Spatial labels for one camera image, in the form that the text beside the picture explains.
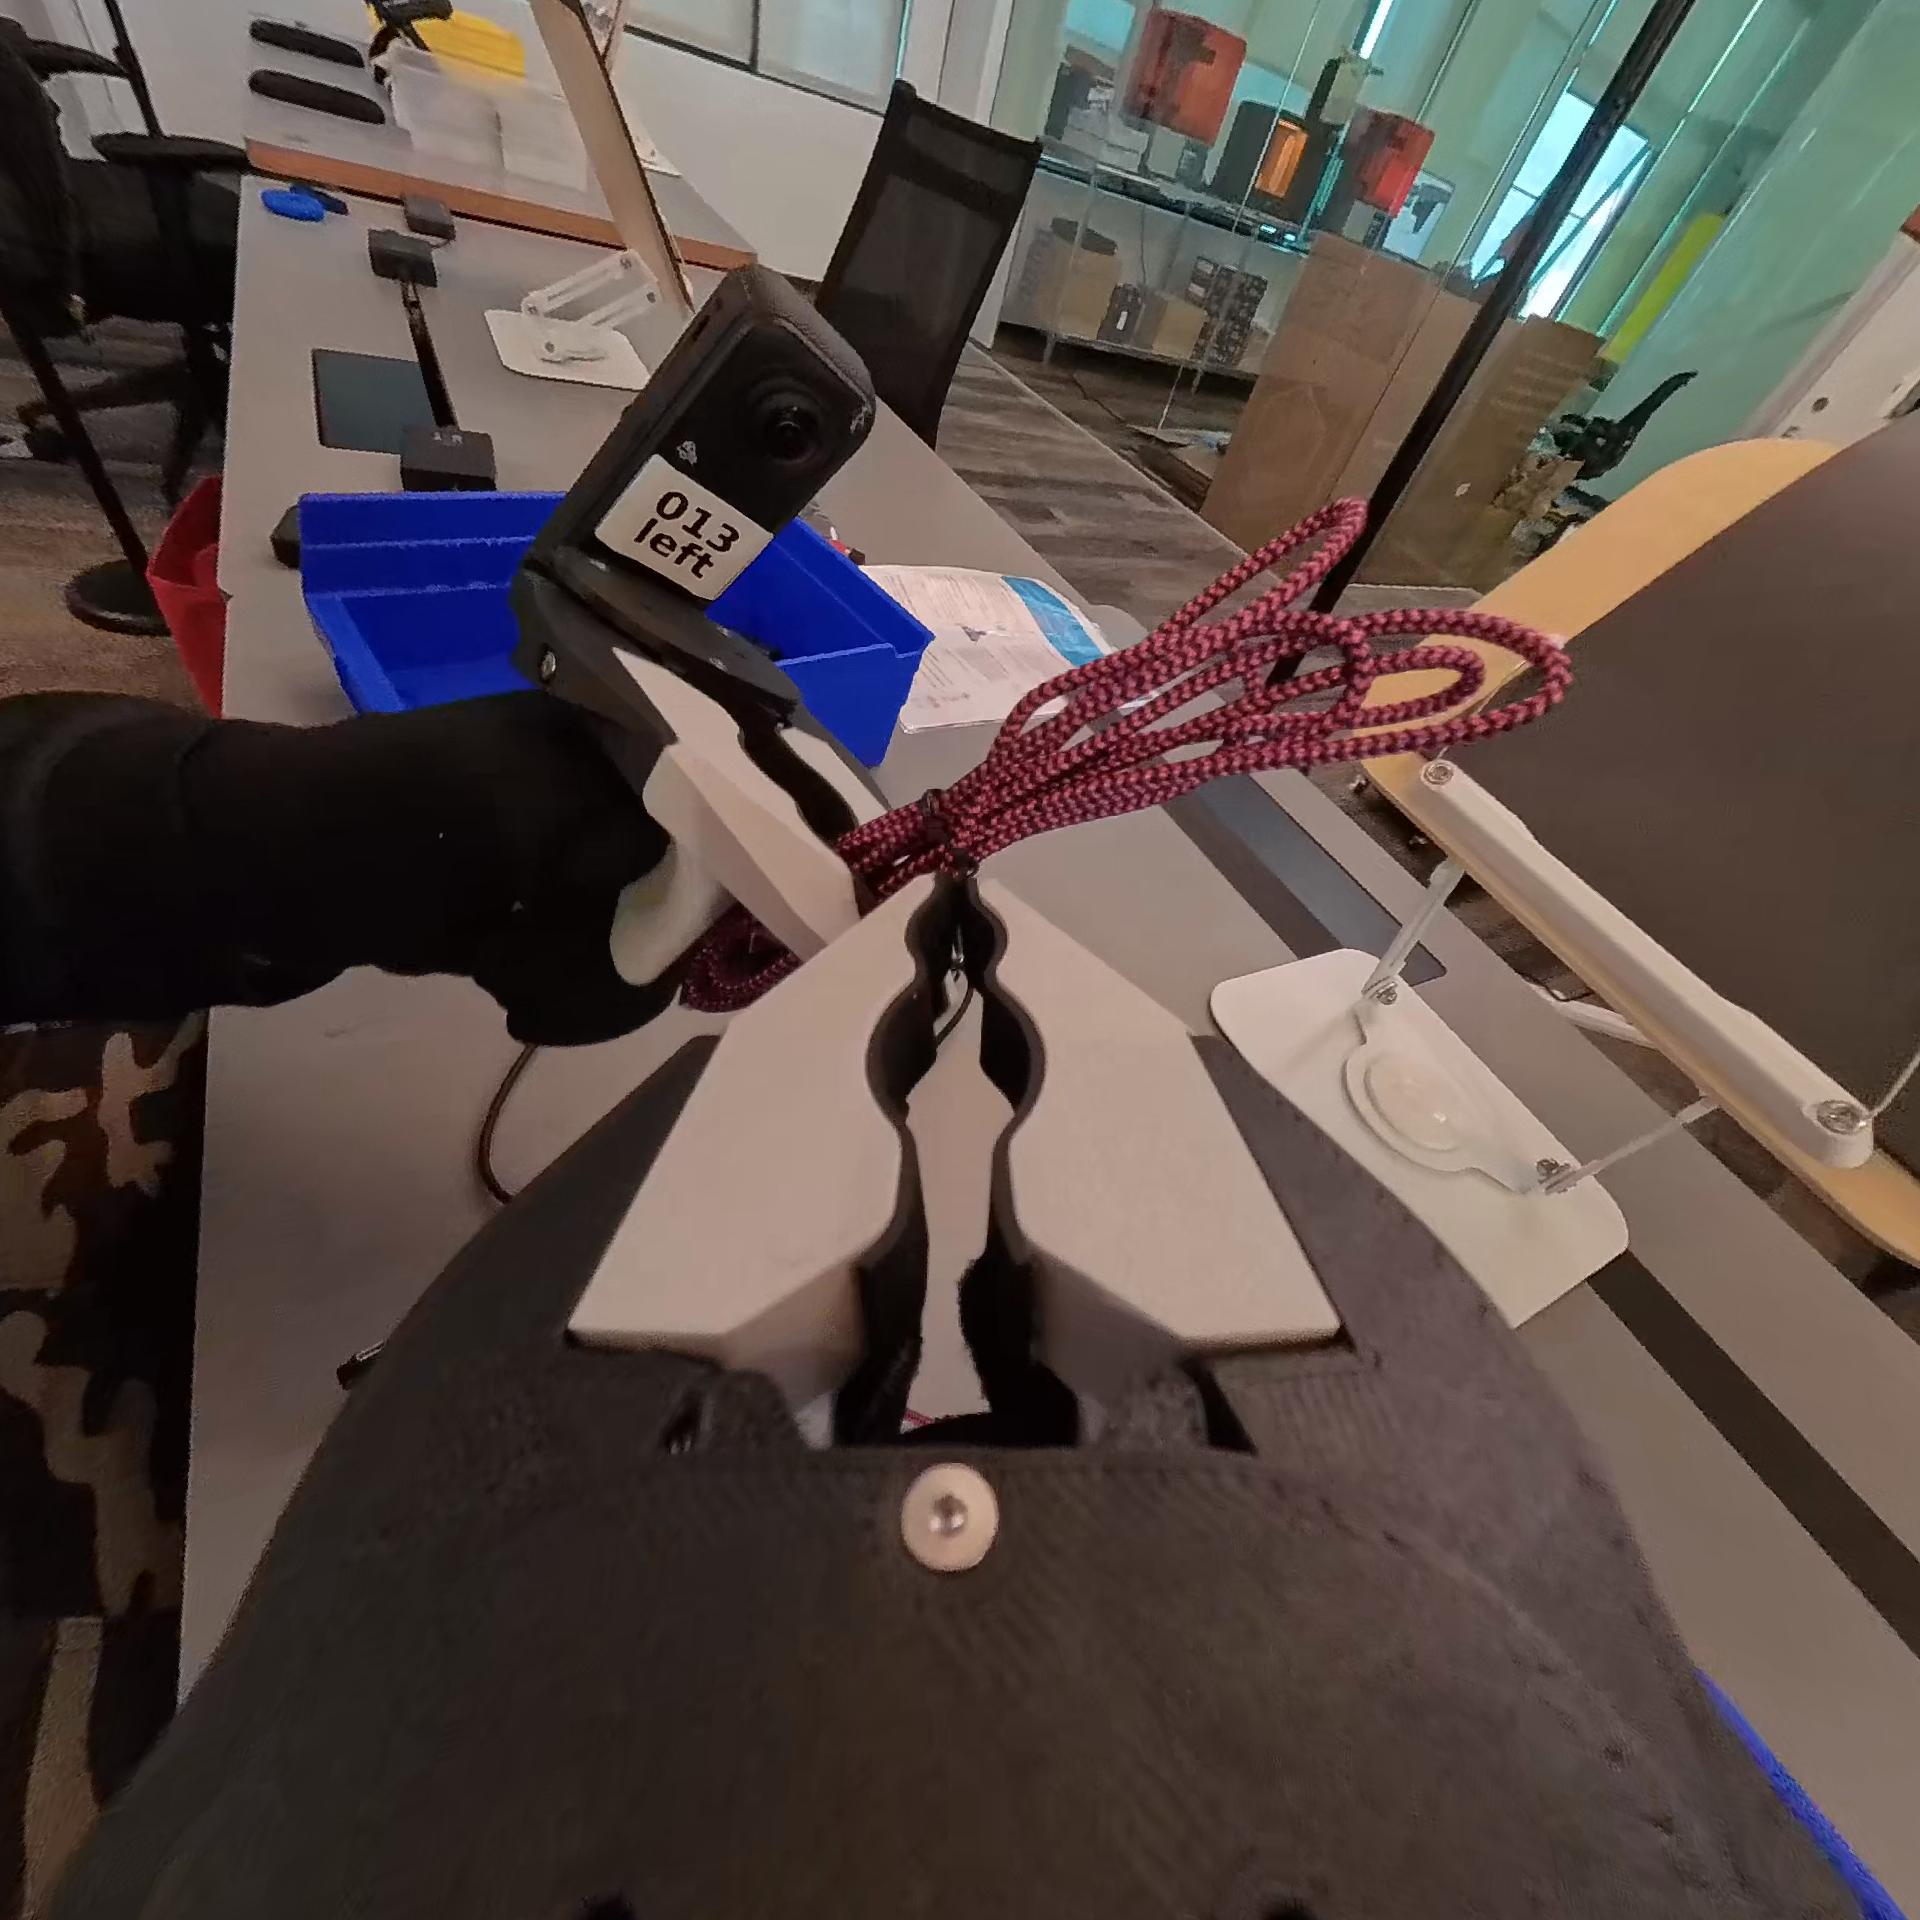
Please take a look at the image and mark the orange hooded printer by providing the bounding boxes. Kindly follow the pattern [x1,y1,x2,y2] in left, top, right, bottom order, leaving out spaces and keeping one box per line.
[1350,108,1437,219]
[1123,7,1249,146]

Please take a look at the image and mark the dark grey tablet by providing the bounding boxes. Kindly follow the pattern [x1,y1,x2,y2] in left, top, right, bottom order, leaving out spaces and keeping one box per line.
[311,347,424,452]

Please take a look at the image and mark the person's left hand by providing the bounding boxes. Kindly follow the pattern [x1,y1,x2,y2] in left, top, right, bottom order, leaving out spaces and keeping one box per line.
[176,681,706,1050]

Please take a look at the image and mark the blue plastic bin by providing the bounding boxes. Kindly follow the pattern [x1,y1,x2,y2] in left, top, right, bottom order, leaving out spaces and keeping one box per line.
[1695,1664,1883,1920]
[297,487,934,763]

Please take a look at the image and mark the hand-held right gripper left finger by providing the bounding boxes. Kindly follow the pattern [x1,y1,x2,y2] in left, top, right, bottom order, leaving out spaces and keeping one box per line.
[567,877,939,1373]

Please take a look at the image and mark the black mesh office chair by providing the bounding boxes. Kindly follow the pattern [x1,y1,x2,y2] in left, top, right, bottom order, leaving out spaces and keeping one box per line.
[0,31,248,633]
[816,82,1045,452]

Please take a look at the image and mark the red plastic bin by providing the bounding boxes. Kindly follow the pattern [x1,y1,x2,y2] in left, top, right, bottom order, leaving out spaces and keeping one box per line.
[145,479,226,713]

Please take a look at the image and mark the thick black braided cable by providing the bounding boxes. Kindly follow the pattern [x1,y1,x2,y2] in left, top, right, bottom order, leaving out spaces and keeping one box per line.
[402,281,459,436]

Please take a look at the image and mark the large cardboard box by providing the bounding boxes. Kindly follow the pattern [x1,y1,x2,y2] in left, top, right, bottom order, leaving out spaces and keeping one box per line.
[1200,231,1501,589]

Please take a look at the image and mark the person's left forearm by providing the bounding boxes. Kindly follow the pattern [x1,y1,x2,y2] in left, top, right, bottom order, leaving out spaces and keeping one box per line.
[0,691,202,1037]

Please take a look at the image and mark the person's camouflage pants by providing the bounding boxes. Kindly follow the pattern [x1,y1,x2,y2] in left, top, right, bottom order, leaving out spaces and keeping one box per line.
[0,1020,213,1848]

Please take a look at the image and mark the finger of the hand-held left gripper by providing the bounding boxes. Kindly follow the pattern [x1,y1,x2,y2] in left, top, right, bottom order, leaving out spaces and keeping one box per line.
[646,660,879,969]
[809,728,896,825]

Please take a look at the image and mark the white blue printed leaflet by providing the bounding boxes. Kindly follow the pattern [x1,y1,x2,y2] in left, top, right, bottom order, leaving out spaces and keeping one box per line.
[862,562,1123,741]

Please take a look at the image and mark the white tablet stand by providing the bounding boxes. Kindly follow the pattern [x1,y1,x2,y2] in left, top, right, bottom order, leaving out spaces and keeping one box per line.
[1210,756,1881,1329]
[481,248,662,394]

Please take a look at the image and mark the black pole stand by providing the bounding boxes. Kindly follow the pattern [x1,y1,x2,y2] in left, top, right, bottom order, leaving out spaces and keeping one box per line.
[1311,0,1705,617]

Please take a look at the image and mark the wooden board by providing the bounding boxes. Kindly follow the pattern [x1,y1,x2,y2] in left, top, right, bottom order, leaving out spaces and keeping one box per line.
[528,0,694,314]

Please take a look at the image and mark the pink braided usb-c cable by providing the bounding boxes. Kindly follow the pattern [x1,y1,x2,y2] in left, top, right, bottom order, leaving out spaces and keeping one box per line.
[680,499,1575,1016]

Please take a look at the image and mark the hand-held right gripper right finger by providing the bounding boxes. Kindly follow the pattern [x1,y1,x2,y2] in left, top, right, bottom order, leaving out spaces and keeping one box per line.
[959,877,1341,1379]

